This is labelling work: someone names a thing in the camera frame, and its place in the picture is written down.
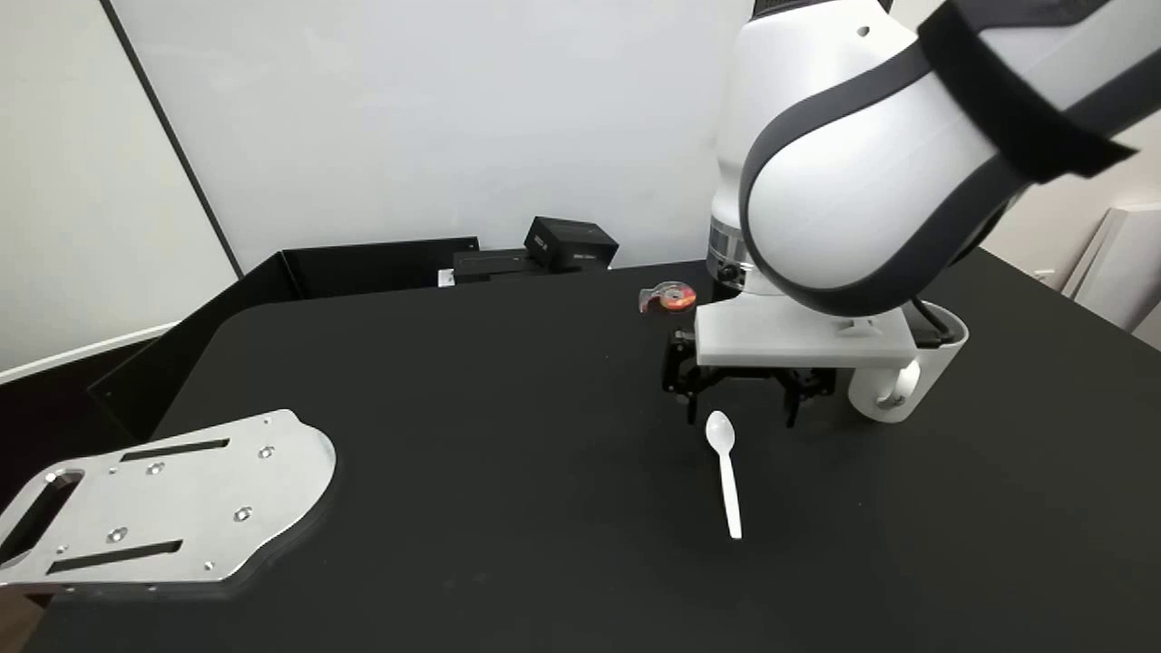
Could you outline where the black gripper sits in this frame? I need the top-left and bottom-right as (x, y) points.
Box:
(660, 330), (839, 429)

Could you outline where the white plastic spoon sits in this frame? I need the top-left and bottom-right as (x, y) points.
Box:
(703, 411), (745, 540)

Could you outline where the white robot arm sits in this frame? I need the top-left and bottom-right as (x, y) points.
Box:
(665, 0), (1161, 423)

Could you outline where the white ceramic mug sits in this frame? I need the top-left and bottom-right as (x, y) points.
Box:
(848, 298), (970, 423)

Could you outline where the small black box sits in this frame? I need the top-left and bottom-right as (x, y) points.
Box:
(525, 216), (620, 272)

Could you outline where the white whiteboard panel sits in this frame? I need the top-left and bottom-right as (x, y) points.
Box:
(108, 0), (755, 266)

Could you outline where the silver metal mounting plate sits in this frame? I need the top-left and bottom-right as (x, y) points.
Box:
(0, 411), (337, 593)

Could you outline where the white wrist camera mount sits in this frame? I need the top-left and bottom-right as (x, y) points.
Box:
(693, 293), (918, 368)

